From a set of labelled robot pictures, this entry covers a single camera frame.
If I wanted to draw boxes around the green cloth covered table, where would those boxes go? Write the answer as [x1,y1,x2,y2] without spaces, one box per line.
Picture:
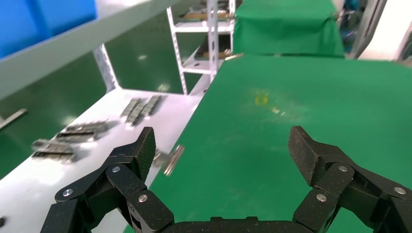
[233,0,345,59]

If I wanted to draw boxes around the white partition panel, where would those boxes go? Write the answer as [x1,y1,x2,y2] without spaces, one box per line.
[349,0,412,62]

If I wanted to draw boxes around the white slotted shelving rack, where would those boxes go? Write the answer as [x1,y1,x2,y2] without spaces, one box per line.
[167,0,237,96]

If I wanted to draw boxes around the white slotted angle post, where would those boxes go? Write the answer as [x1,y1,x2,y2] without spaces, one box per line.
[92,43,121,94]

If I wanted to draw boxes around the grey metal bar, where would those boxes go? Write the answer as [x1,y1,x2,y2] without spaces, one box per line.
[0,108,28,130]

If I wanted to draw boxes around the blue plastic bin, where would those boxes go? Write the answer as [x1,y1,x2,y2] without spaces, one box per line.
[0,0,98,59]

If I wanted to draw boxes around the silver binder clip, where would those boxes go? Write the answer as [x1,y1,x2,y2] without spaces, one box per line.
[154,145,186,177]

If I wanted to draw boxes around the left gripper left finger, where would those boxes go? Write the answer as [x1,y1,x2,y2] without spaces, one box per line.
[41,126,175,233]

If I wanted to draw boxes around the white shelf board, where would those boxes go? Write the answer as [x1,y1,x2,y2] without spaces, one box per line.
[0,0,184,101]

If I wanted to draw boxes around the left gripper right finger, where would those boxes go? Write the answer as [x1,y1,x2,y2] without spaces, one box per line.
[287,125,412,233]

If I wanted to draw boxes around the small metal clip strip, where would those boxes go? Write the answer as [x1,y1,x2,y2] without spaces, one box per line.
[66,120,109,133]
[125,102,150,127]
[55,131,97,143]
[31,151,78,163]
[120,98,142,119]
[140,95,162,118]
[31,139,75,154]

